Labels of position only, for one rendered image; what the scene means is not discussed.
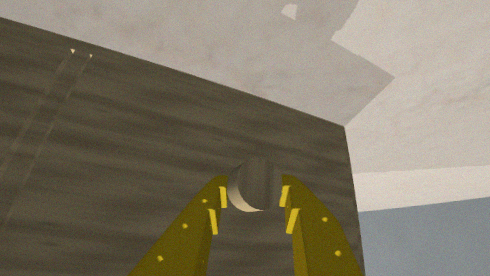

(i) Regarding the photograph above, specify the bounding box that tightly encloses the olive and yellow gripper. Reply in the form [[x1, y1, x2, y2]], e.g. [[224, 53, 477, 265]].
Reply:
[[128, 174, 363, 276]]

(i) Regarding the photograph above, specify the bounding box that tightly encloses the brown wooden chest of drawers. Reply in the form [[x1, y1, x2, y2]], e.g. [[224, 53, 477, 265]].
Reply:
[[0, 17, 366, 276]]

